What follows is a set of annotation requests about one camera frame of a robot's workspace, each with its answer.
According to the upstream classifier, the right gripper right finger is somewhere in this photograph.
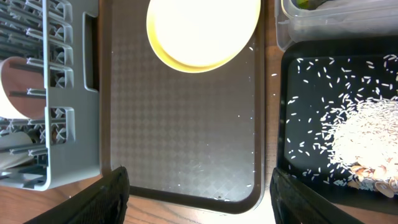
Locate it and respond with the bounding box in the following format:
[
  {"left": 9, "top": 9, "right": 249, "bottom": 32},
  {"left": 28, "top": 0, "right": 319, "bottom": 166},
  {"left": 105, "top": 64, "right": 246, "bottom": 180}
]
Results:
[{"left": 270, "top": 167, "right": 361, "bottom": 224}]

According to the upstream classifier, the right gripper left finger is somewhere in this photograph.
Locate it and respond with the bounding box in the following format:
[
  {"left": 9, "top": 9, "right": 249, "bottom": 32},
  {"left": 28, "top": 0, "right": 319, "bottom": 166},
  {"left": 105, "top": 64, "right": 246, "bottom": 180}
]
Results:
[{"left": 28, "top": 167, "right": 130, "bottom": 224}]

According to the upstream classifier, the small white cup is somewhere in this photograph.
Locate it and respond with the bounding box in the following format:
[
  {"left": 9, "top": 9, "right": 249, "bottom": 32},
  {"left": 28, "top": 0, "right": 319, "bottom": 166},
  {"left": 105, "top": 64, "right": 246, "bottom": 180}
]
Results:
[{"left": 1, "top": 130, "right": 48, "bottom": 170}]

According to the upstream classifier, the white bowl with food scraps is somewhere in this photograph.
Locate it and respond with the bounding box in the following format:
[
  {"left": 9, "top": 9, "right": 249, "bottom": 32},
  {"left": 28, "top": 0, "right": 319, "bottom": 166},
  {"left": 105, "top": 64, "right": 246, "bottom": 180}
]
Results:
[{"left": 1, "top": 57, "right": 46, "bottom": 119}]

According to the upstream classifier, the yellow round plate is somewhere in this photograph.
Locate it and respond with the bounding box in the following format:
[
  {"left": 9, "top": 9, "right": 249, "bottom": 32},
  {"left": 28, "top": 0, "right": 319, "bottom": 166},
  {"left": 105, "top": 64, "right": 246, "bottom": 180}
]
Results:
[{"left": 146, "top": 0, "right": 262, "bottom": 73}]

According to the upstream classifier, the spilled rice food waste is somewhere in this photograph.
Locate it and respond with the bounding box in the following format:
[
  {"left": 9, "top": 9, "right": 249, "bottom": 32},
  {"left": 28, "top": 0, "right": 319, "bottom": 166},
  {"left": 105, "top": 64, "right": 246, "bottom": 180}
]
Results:
[{"left": 285, "top": 54, "right": 398, "bottom": 198}]

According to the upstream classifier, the black waste tray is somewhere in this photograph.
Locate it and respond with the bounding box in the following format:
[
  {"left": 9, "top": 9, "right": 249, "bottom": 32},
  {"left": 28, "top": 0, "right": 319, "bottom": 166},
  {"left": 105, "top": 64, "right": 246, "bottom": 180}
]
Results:
[{"left": 277, "top": 36, "right": 397, "bottom": 215}]

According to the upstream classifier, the grey plastic dishwasher rack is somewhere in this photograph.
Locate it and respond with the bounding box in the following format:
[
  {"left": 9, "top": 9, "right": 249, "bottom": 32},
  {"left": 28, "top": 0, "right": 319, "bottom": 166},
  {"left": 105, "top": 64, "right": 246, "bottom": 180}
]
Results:
[{"left": 1, "top": 0, "right": 100, "bottom": 191}]

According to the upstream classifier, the clear plastic waste bin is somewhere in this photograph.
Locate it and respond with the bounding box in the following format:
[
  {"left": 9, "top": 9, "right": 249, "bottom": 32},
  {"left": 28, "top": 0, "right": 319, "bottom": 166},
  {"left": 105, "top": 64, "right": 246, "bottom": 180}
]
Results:
[{"left": 274, "top": 0, "right": 397, "bottom": 51}]

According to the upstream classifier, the dark brown serving tray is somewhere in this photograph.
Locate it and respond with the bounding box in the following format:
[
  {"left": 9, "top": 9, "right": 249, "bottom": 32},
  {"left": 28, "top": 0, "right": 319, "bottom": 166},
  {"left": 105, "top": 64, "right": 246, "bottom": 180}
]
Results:
[{"left": 98, "top": 1, "right": 265, "bottom": 214}]

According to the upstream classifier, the green yellow wrapper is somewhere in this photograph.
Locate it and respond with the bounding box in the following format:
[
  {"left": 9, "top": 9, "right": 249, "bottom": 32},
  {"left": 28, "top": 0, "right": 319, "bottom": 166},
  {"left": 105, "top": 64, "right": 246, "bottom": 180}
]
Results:
[{"left": 292, "top": 0, "right": 329, "bottom": 10}]

